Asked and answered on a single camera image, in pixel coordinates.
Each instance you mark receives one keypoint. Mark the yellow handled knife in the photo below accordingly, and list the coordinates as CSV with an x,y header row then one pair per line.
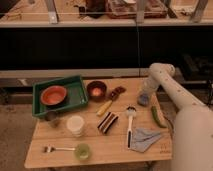
x,y
114,94

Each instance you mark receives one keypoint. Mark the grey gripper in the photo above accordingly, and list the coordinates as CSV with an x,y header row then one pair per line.
x,y
144,98

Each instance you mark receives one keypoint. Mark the white dish brush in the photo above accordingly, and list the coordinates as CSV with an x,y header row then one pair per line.
x,y
131,114

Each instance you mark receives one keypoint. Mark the dark brown bowl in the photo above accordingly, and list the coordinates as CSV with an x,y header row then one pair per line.
x,y
96,90

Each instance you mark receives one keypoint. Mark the orange bowl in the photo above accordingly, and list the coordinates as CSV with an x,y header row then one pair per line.
x,y
53,95

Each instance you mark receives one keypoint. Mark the wooden shelf rack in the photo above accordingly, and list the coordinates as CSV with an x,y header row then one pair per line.
x,y
106,13

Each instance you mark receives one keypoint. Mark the striped sponge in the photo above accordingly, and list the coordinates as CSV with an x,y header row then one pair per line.
x,y
107,122

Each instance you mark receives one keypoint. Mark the blue grey cloth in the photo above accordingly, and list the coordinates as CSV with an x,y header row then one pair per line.
x,y
143,139

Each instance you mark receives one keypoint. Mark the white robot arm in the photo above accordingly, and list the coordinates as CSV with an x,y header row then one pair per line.
x,y
192,148

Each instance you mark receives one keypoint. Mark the green plastic tray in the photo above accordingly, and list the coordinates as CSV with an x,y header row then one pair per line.
x,y
76,95

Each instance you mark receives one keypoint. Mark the green small cup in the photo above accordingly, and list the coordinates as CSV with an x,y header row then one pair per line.
x,y
82,151

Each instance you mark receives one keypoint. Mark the metal cup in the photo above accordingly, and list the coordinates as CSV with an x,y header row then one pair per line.
x,y
52,118

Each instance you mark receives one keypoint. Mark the white cup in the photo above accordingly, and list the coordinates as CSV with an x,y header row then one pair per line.
x,y
75,124

